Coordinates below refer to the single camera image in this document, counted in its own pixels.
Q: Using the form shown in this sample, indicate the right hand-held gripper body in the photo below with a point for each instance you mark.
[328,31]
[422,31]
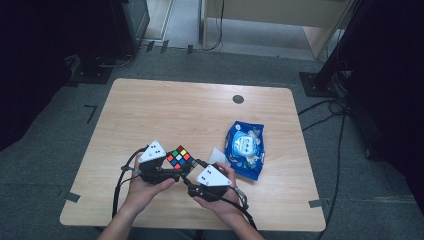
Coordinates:
[213,178]

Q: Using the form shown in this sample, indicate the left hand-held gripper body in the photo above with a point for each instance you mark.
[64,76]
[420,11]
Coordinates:
[151,153]

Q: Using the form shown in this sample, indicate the multicoloured puzzle cube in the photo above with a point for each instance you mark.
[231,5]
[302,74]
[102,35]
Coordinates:
[180,158]

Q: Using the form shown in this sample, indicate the white wet wipe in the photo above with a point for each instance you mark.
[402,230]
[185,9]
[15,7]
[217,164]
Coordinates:
[218,156]

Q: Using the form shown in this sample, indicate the blue snack bag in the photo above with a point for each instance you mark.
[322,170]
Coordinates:
[246,150]

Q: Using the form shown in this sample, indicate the person's right hand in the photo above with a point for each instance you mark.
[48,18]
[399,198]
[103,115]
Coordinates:
[230,206]

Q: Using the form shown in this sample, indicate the person's left hand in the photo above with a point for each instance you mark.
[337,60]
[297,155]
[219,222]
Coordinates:
[143,195]

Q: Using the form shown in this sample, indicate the person's legs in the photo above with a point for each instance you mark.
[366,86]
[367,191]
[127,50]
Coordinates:
[173,235]

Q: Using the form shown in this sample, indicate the dark round table grommet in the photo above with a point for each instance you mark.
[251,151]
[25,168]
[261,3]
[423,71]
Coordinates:
[238,99]

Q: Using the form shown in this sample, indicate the black flat stand base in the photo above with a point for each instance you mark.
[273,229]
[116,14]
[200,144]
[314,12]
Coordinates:
[91,76]

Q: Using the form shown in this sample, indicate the black floor tape strip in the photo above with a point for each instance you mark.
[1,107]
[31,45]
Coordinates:
[150,46]
[164,46]
[190,49]

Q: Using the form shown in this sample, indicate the dark cabinet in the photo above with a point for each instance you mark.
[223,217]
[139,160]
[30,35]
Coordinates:
[133,20]

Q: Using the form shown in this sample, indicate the black metal stand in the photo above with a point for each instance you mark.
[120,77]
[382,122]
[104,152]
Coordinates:
[316,85]

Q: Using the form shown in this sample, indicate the dark curtain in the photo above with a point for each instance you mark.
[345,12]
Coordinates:
[393,83]
[33,50]

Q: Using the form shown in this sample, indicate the light wooden cabinet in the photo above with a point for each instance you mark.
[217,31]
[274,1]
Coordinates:
[266,10]

